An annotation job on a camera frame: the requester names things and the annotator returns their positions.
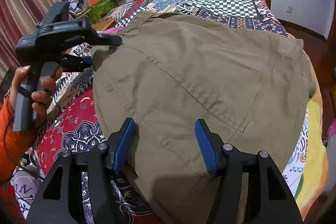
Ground patchwork patterned bed blanket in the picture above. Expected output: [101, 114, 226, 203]
[34, 0, 292, 224]

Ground person's left hand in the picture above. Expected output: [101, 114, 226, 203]
[9, 66, 64, 126]

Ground person's left forearm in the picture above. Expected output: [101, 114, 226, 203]
[0, 95, 37, 184]

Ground striped brown curtain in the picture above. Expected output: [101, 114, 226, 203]
[0, 0, 69, 79]

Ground yellow blanket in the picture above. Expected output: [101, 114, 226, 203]
[282, 93, 330, 210]

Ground olive green pants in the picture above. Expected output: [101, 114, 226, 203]
[91, 12, 317, 224]

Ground white printed cloth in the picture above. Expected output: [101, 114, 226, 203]
[12, 168, 43, 214]

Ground green fabric bag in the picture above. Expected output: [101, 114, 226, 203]
[88, 0, 119, 24]

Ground pink cloth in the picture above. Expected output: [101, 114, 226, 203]
[101, 26, 124, 35]

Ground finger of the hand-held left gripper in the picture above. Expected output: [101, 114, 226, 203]
[90, 29, 124, 46]
[62, 55, 94, 72]

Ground orange striped patterned cloth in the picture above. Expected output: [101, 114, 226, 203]
[109, 0, 143, 21]

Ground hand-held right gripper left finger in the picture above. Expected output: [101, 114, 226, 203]
[26, 118, 135, 224]

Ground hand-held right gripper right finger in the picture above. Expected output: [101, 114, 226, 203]
[195, 119, 303, 224]

